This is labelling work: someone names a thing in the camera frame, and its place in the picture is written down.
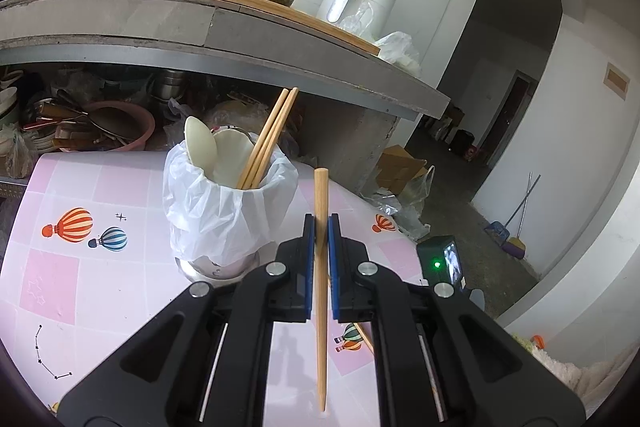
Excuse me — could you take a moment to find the wooden chopstick five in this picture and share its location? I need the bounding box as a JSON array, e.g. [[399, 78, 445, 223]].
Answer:
[[354, 323, 374, 355]]

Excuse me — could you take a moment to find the wooden chopstick four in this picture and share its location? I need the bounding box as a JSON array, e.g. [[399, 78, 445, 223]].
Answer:
[[314, 168, 329, 413]]

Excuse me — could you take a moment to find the wooden chopstick two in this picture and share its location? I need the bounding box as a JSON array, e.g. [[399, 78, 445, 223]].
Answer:
[[243, 88, 299, 190]]

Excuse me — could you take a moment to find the white shell-shaped rice paddle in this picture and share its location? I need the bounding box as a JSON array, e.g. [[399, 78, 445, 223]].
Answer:
[[213, 127, 254, 188]]

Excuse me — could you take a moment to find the white plastic soup spoon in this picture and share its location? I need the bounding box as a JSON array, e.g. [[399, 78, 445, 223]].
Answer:
[[184, 116, 218, 181]]

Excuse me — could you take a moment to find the wooden chopstick one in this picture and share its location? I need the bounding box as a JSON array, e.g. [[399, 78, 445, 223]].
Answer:
[[236, 89, 288, 190]]

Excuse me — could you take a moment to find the right forearm fuzzy sleeve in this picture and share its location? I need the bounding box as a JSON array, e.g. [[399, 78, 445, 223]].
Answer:
[[512, 334, 639, 417]]

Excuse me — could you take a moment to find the broom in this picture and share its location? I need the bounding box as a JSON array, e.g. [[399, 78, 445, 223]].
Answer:
[[484, 173, 540, 260]]

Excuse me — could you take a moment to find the steel utensil holder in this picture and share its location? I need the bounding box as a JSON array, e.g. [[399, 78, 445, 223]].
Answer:
[[175, 253, 259, 287]]

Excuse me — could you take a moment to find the cardboard box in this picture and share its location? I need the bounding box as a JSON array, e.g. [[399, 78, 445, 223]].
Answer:
[[375, 145, 427, 195]]

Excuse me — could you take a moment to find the white plastic bag liner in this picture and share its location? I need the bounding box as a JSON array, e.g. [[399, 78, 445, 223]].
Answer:
[[163, 142, 298, 267]]

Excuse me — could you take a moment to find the bag of yellow food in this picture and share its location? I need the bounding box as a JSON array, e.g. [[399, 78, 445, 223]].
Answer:
[[203, 100, 269, 133]]

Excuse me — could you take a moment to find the pink plastic basin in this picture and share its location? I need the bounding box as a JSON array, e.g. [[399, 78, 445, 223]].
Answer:
[[84, 101, 155, 152]]

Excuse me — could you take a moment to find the stack of white bowls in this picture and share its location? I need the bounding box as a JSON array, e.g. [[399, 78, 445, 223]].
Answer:
[[0, 72, 22, 129]]

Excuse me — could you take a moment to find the wooden cutting board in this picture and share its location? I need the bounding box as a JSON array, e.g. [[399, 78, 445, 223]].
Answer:
[[215, 0, 380, 56]]

